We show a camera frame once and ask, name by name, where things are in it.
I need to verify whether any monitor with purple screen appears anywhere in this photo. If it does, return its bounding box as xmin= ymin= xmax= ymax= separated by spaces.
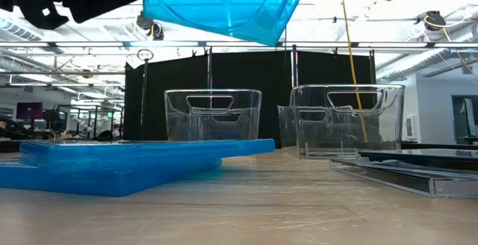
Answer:
xmin=16 ymin=102 xmax=43 ymax=120

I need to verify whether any black pole with ring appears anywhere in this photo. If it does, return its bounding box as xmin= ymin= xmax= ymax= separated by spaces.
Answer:
xmin=136 ymin=48 xmax=155 ymax=126

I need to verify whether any black ceiling cable reel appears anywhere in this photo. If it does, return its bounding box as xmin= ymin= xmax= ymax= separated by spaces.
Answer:
xmin=135 ymin=11 xmax=165 ymax=41
xmin=423 ymin=10 xmax=442 ymax=32

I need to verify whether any blue packet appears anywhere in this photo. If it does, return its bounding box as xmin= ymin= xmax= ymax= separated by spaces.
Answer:
xmin=0 ymin=158 xmax=224 ymax=197

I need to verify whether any black backdrop curtain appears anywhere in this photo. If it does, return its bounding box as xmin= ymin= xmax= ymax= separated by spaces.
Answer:
xmin=124 ymin=49 xmax=376 ymax=149

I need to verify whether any clear plastic bin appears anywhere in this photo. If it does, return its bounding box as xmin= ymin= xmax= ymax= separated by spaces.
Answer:
xmin=276 ymin=84 xmax=406 ymax=159
xmin=164 ymin=88 xmax=262 ymax=142

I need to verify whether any yellow cable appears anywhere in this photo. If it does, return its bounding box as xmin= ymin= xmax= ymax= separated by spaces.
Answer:
xmin=338 ymin=0 xmax=369 ymax=144

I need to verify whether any dark doorway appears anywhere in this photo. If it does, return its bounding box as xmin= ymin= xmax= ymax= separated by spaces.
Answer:
xmin=451 ymin=94 xmax=478 ymax=145

